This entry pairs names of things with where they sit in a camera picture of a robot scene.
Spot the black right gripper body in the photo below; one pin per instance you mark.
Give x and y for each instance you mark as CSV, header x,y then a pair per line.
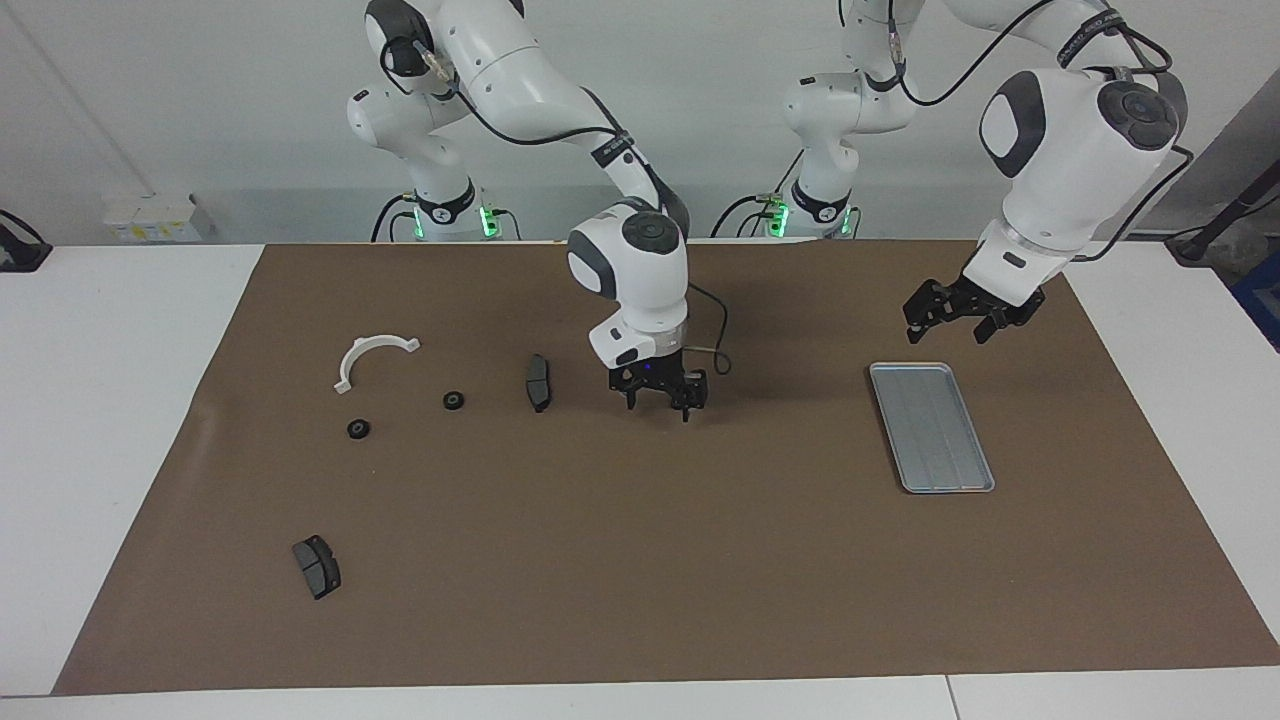
x,y
650,378

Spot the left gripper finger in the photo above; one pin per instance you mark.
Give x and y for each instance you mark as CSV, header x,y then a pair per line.
x,y
922,312
986,330

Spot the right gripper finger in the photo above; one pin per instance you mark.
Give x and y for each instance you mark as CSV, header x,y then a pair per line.
x,y
632,398
690,395

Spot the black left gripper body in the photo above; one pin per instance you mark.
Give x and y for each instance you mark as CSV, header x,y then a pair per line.
x,y
1015,312

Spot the black bearing gear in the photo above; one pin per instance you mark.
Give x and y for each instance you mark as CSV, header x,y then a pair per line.
x,y
358,428
453,400

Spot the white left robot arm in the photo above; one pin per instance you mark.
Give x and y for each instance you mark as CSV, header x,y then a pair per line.
x,y
1060,150

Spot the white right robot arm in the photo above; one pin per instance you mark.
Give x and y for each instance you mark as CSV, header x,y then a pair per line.
x,y
500,70

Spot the silver metal tray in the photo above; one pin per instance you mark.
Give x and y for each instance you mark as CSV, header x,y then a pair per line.
x,y
930,430

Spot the long dark grey brake pad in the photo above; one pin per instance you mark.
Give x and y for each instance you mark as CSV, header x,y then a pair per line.
x,y
538,385

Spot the brown table mat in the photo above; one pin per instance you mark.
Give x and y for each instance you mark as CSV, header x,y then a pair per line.
x,y
640,560

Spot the black tripod leg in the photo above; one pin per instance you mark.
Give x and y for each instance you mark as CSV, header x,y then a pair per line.
x,y
1190,248

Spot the blue crate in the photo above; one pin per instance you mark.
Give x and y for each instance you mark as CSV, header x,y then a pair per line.
x,y
1265,300

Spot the short dark grey brake pad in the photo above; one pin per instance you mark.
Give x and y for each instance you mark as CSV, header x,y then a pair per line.
x,y
318,568

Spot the black stand foot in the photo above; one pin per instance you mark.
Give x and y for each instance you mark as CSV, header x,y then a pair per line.
x,y
20,255

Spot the white curved plastic bracket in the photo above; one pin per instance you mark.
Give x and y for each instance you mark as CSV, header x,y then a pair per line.
x,y
385,342

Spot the white wall box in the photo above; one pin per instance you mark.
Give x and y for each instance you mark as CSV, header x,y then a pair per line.
x,y
150,215

